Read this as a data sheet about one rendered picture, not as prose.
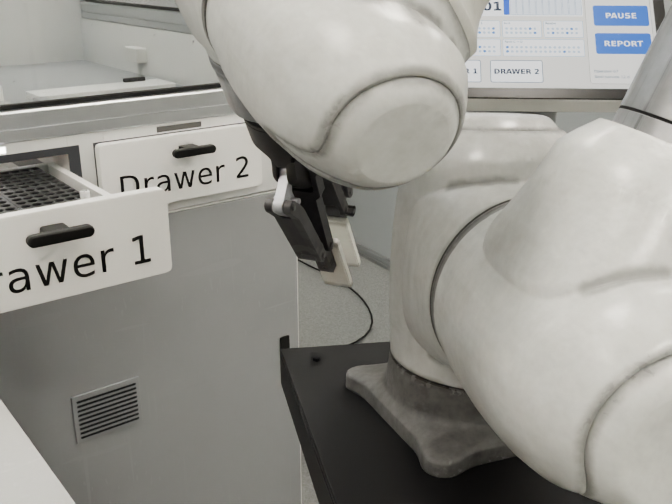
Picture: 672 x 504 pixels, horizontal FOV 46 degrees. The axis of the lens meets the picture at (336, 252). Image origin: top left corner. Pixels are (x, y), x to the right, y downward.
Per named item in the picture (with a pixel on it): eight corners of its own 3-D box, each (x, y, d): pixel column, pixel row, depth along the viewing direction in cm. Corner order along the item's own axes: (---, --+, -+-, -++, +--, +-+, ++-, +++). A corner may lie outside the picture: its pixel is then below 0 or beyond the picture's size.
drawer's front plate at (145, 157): (262, 185, 141) (260, 123, 137) (105, 215, 124) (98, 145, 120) (257, 182, 142) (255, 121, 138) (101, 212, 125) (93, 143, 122)
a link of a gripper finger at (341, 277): (339, 238, 76) (336, 244, 75) (353, 282, 81) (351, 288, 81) (310, 234, 77) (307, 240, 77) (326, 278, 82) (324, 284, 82)
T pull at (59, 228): (96, 236, 90) (94, 224, 90) (29, 250, 86) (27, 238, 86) (84, 228, 93) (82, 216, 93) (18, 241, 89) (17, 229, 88)
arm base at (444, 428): (648, 429, 71) (657, 373, 70) (434, 481, 63) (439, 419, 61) (524, 348, 87) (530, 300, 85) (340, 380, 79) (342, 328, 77)
